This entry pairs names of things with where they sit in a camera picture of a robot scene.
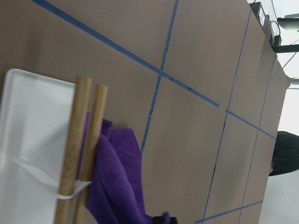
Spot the white rack base tray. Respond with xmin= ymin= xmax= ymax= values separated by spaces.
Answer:
xmin=0 ymin=69 xmax=86 ymax=224

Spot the purple towel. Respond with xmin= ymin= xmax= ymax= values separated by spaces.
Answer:
xmin=79 ymin=112 xmax=171 ymax=224

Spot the black power adapter box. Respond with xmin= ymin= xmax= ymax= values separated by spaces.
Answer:
xmin=249 ymin=0 xmax=281 ymax=46

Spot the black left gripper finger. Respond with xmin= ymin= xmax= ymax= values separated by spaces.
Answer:
xmin=153 ymin=216 xmax=177 ymax=224

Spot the wooden rack dowel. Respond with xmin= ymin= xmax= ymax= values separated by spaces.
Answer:
xmin=54 ymin=75 xmax=93 ymax=224
xmin=73 ymin=85 xmax=108 ymax=224

